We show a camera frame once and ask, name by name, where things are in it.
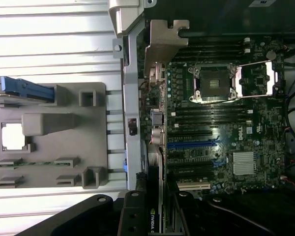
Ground white expansion slot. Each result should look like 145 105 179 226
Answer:
177 183 211 191

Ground black expansion slot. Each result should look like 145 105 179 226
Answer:
167 158 214 168
167 129 213 139

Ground grey case handle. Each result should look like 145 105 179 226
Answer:
108 0 146 39

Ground metal socket cover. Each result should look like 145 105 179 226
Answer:
233 60 280 98

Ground silver finned chipset heatsink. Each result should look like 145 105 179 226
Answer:
232 151 258 175

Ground green motherboard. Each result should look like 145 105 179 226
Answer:
140 34 288 197

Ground grey parts rack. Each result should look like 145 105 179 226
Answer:
0 82 108 190

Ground black open PC case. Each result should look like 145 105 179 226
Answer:
112 0 295 236

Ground RAM slot white latches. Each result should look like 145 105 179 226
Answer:
171 109 253 118
173 120 253 129
188 36 251 44
176 48 251 56

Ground RAM slot black latches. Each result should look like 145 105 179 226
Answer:
179 42 246 50
176 104 246 111
176 115 246 123

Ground CPU socket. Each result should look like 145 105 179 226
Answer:
189 62 239 101

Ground green RAM stick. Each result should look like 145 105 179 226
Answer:
12 159 59 168

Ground hard disk blue rails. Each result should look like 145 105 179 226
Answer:
0 75 55 107

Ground blue expansion slot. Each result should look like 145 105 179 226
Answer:
167 141 218 151

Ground silver CPU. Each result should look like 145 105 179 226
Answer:
1 122 25 150

